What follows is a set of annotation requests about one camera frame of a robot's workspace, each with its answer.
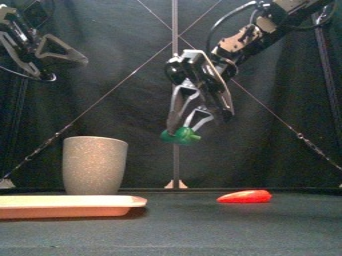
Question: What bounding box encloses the green toy pepper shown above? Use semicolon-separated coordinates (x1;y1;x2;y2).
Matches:
159;126;203;146

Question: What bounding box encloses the red toy pepper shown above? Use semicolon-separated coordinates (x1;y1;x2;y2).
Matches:
215;189;274;204

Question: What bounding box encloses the pink plate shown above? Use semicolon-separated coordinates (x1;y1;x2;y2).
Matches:
0;194;148;220

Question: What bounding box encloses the black cloth backdrop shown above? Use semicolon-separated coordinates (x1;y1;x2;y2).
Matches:
0;0;342;192

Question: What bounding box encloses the grey speckled cup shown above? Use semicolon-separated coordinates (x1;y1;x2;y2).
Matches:
61;135;129;196

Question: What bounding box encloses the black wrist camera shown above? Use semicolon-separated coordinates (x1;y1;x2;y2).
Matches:
163;56;192;86

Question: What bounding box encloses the grey vertical frame pole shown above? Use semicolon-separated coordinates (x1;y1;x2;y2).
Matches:
163;0;189;190

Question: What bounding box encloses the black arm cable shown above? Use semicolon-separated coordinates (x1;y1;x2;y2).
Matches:
204;0;268;56

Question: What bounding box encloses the thin diagonal brace wire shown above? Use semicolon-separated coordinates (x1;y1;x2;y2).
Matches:
0;0;224;182
135;0;342;172

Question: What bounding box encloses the dark frame side post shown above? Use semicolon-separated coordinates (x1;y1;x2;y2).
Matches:
311;11;342;141

